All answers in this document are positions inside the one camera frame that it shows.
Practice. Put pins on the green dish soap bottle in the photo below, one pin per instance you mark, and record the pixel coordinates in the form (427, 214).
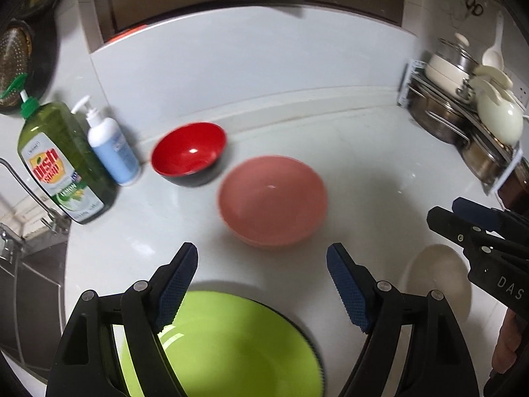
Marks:
(66, 161)

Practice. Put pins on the steel faucet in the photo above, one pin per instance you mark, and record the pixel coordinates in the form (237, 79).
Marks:
(56, 221)

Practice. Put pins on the small hanging scissors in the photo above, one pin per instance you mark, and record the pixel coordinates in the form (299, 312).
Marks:
(474, 7)

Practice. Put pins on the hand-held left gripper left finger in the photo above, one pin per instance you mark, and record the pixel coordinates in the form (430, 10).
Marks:
(175, 293)

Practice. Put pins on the glass jar with dark sauce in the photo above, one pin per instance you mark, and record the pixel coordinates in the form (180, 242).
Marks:
(514, 194)

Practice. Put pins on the dark colander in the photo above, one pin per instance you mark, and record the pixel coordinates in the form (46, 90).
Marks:
(16, 49)

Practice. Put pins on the white rice spoon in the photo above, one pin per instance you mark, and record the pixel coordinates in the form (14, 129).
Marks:
(494, 56)

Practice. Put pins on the red and black bowl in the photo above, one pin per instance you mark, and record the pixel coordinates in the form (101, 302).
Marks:
(186, 153)

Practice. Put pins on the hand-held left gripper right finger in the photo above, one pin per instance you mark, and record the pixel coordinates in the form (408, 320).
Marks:
(349, 293)

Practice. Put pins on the beige bowl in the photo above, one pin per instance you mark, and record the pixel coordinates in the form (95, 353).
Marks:
(438, 281)

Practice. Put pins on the steel pot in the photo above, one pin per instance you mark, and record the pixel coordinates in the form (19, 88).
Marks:
(483, 159)
(434, 111)

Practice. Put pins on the steel sink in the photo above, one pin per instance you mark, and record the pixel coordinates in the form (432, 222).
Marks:
(33, 289)

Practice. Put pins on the white pot rack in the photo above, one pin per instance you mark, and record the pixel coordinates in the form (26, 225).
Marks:
(405, 87)

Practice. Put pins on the white wall socket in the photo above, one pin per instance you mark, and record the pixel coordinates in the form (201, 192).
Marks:
(520, 89)

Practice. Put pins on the pink bowl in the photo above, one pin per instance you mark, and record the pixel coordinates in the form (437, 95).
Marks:
(272, 198)

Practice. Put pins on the white pump bottle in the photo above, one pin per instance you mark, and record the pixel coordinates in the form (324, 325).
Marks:
(115, 153)

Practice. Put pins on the cream pot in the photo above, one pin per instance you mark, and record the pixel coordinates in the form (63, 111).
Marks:
(444, 70)

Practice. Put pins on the white ceramic pot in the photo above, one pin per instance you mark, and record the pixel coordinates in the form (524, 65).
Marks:
(502, 115)

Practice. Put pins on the person's right hand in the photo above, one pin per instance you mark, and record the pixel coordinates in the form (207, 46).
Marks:
(508, 343)

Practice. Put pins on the green plate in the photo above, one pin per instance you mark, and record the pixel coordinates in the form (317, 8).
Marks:
(231, 347)

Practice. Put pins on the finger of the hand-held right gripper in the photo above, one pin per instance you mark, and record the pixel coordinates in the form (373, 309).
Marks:
(475, 211)
(454, 225)

